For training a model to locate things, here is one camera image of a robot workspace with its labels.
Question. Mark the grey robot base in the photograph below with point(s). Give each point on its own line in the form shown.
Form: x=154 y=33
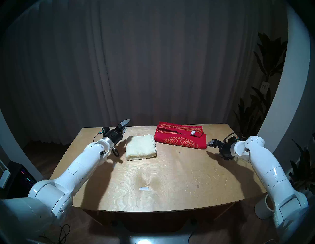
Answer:
x=152 y=238

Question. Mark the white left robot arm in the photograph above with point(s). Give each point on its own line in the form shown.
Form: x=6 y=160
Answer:
x=73 y=172

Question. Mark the small dark potted plant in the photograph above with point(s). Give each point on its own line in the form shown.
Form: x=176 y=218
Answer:
x=302 y=169

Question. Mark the grey-brown pleated curtain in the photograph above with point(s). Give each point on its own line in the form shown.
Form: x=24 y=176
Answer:
x=147 y=61

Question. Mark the cream dotted towel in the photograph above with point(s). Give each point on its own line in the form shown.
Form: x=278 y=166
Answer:
x=140 y=147

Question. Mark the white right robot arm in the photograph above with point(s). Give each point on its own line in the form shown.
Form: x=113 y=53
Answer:
x=270 y=172

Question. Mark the red towel with gold border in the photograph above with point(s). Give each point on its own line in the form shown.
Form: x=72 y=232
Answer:
x=179 y=137

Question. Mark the small white box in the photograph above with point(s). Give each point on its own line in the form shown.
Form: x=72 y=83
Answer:
x=4 y=178

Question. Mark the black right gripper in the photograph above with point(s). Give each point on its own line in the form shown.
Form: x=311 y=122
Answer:
x=226 y=149

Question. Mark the white curved arch pillar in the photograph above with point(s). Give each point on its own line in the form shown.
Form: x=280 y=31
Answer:
x=292 y=86
x=12 y=147

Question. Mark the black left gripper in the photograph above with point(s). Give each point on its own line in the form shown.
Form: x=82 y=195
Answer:
x=115 y=135

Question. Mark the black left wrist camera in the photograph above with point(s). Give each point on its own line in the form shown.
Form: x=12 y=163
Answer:
x=105 y=130

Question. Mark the white plant label tag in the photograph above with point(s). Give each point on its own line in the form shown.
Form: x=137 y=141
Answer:
x=264 y=86

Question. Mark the tall dark leafy plant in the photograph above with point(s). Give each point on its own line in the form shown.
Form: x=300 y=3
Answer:
x=269 y=56

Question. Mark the black computer with RGB lights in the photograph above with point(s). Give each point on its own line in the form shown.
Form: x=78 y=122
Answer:
x=19 y=182

